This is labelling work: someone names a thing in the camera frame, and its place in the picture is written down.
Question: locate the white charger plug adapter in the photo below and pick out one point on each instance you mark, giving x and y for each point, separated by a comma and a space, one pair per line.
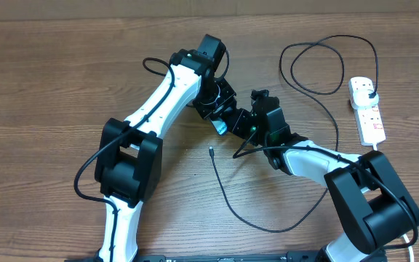
362, 99

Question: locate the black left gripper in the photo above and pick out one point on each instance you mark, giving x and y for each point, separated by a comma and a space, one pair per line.
229, 99

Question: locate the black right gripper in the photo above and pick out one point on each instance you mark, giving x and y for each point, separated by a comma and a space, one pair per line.
241, 118

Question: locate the blue Samsung Galaxy smartphone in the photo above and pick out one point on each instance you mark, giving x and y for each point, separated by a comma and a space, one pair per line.
220, 126

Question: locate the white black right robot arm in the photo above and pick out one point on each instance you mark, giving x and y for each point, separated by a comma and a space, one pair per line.
375, 209

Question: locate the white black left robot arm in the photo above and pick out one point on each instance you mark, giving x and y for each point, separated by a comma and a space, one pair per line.
128, 162

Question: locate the white power extension strip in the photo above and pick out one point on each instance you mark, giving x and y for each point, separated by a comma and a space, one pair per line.
368, 121

